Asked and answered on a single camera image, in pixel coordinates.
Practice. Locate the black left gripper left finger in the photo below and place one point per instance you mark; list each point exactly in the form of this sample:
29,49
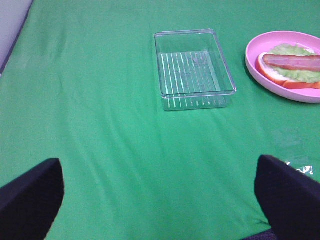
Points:
30,203

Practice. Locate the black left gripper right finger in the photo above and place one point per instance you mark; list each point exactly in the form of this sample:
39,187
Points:
289,199

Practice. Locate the toast bread slice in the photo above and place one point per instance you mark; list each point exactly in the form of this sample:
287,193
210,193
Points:
268,72

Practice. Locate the bacon strip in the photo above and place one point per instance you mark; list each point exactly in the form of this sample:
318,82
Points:
293,62

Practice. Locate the green lettuce leaf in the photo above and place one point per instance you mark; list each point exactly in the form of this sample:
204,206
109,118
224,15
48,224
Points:
304,76

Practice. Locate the clear plastic film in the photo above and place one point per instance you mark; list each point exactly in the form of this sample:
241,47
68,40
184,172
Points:
300,163

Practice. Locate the green tablecloth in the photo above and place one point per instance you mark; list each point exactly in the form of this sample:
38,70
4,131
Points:
82,85

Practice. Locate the pink round plate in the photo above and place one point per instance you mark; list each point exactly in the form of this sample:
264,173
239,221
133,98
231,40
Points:
266,41

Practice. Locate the left clear plastic tray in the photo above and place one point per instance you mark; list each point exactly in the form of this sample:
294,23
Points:
192,69

